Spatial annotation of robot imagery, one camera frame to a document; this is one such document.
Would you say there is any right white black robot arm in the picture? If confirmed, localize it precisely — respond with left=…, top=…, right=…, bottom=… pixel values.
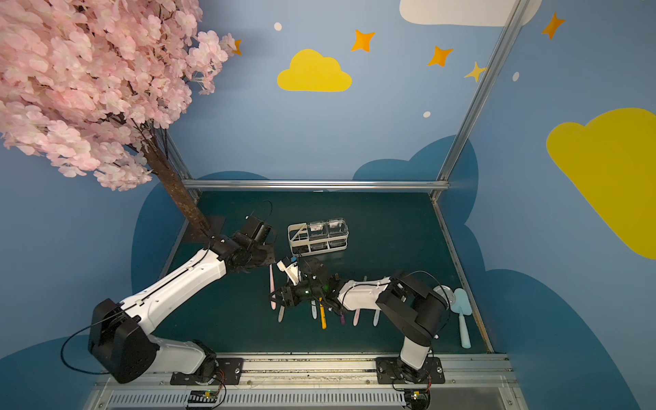
left=269, top=258, right=451, bottom=384

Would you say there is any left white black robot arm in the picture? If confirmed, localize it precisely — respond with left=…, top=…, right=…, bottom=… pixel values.
left=88, top=216, right=274, bottom=385

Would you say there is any white toothbrush holder rack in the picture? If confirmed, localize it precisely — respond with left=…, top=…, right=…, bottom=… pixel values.
left=287, top=218, right=350, bottom=257

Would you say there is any yellow toothbrush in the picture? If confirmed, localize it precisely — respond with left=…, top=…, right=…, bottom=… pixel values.
left=319, top=297, right=327, bottom=330

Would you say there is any light pink toothbrush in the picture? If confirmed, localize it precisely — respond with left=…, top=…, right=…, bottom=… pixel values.
left=353, top=276, right=367, bottom=326

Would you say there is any small metal can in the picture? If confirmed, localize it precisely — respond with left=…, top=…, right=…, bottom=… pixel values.
left=433, top=285, right=455, bottom=309

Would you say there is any light blue brush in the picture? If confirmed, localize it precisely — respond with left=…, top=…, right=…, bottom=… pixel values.
left=451, top=288, right=473, bottom=350

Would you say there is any left green circuit board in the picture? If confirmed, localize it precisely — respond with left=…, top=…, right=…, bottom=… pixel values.
left=184, top=389, right=219, bottom=409

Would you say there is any green circuit board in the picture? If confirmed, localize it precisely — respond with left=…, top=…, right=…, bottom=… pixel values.
left=404, top=391, right=431, bottom=410
left=184, top=389, right=219, bottom=409

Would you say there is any right green circuit board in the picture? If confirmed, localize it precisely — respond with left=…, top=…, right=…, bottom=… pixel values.
left=404, top=391, right=431, bottom=410

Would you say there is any pink cherry blossom tree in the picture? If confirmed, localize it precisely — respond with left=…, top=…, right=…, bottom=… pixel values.
left=1, top=1, right=240, bottom=237

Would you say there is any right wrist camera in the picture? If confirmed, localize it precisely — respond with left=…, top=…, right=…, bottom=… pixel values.
left=276, top=256, right=301, bottom=285

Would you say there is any tree base plate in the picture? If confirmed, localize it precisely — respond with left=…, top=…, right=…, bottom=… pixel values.
left=182, top=215, right=226, bottom=244

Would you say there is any aluminium frame back bar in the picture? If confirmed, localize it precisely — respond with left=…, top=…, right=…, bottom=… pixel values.
left=183, top=179, right=449, bottom=191

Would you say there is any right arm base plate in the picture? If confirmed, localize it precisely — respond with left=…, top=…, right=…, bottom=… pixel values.
left=375, top=355, right=445, bottom=385

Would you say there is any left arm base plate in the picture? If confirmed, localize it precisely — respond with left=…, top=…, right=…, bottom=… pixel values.
left=170, top=357, right=244, bottom=386

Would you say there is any aluminium rail front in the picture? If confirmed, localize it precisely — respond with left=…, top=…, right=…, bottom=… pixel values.
left=85, top=354, right=528, bottom=409

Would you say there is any aluminium frame upright post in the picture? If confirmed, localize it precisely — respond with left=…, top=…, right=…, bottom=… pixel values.
left=430, top=0, right=531, bottom=205

